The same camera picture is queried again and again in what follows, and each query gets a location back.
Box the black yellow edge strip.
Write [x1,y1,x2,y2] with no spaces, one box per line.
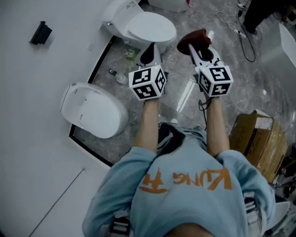
[68,34,117,168]

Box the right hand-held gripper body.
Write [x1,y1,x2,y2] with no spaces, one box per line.
[195,57,234,98]

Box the black power strip cable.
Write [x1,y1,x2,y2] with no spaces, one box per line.
[237,9,256,63]

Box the person's light blue sweatshirt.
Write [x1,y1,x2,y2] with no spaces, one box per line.
[82,122,277,237]

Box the person's right forearm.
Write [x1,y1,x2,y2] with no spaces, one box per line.
[205,97,231,158]

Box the white cable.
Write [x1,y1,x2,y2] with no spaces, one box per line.
[215,0,249,31]

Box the white glossy bathroom fixture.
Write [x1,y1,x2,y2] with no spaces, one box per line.
[278,22,296,68]

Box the white tankless smart toilet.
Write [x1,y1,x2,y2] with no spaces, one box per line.
[60,82,129,139]

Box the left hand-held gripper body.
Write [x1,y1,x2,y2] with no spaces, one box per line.
[128,61,167,101]

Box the black white shoulder strap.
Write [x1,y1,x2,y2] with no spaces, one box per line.
[243,196,263,232]
[110,209,130,236]

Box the white power strip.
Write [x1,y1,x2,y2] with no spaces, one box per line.
[232,29,247,39]

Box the white toilet with tank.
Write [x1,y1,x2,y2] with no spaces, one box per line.
[101,0,178,54]

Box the person's left forearm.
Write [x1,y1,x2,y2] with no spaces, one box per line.
[134,99,160,155]

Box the dark red cloth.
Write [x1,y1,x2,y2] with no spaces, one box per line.
[176,28,212,56]

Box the black wall holder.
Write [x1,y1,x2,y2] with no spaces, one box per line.
[29,21,53,46]

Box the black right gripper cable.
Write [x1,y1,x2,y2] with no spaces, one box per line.
[198,98,212,131]

